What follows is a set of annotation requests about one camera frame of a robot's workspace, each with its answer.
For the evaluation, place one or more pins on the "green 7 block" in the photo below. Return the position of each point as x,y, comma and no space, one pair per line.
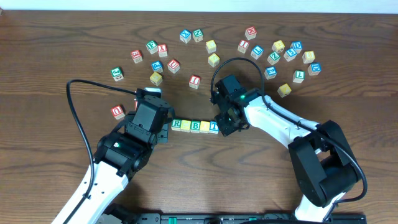
298,76

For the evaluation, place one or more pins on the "green Z block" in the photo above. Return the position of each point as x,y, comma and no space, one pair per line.
273,58

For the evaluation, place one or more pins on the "red i block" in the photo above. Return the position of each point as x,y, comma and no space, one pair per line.
194,82
243,46

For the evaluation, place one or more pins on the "blue X block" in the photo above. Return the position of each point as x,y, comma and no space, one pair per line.
185,36

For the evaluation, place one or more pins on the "blue T block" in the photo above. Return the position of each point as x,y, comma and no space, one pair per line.
213,128

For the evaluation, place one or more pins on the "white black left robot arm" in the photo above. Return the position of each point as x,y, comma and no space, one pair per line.
120,154

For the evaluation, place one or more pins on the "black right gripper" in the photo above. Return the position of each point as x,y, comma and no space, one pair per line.
225,125

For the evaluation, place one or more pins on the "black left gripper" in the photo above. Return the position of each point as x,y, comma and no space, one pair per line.
165,131

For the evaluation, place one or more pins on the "red Y block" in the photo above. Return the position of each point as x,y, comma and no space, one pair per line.
162,50

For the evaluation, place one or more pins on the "red block top right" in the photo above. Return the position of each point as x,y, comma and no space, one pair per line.
250,33

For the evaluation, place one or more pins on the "yellow block soccer side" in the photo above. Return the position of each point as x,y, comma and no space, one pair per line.
278,46

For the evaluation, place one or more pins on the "yellow block by P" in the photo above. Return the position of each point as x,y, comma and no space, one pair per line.
156,78

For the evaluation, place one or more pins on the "red U block near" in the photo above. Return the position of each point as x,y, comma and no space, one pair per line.
118,112

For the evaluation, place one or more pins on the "yellow o block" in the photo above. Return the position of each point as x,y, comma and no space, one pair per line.
204,127
185,125

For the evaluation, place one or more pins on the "yellow block lower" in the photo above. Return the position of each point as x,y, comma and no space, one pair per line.
213,60

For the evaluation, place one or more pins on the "blue 2 block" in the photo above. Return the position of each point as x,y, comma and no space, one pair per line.
270,72

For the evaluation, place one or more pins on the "yellow block upper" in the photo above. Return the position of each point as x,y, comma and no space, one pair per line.
211,46

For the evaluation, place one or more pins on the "yellow O block front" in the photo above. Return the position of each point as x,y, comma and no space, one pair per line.
185,125

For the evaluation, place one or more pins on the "red U block middle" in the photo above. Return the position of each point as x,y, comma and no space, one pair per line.
173,66

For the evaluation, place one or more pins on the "red I block left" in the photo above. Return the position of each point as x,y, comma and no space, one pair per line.
194,82

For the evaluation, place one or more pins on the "blue P block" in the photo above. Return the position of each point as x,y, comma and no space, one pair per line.
157,66

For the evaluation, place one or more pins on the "blue 5 block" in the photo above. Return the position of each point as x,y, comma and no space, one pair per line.
290,54

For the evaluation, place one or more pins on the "red G block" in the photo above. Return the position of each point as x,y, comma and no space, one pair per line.
136,56

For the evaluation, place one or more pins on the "green F block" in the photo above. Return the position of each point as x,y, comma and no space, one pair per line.
152,46

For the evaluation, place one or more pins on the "blue d block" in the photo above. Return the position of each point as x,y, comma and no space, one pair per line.
297,46
314,69

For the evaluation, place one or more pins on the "blue D block upper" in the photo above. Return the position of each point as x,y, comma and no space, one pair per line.
297,46

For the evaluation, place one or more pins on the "red I block right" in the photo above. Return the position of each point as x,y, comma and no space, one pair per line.
243,46

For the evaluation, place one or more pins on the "blue L block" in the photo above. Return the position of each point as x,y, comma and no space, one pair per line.
256,52

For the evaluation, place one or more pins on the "blue D block right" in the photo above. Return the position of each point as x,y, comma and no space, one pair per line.
314,69

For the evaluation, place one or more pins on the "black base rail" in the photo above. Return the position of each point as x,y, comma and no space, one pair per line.
148,218

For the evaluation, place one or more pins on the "red u block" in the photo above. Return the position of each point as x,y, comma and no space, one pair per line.
173,66
118,112

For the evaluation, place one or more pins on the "green B block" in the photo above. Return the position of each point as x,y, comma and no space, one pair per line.
195,127

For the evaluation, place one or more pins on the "green J block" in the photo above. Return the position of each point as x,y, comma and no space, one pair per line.
117,74

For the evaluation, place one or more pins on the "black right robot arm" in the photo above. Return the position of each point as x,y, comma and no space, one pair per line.
323,162

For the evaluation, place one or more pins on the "yellow 8 block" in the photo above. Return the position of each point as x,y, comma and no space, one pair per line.
308,57

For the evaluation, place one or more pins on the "yellow K block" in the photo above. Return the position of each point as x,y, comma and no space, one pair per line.
284,90

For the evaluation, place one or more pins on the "green R block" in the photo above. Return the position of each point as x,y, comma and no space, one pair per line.
176,124

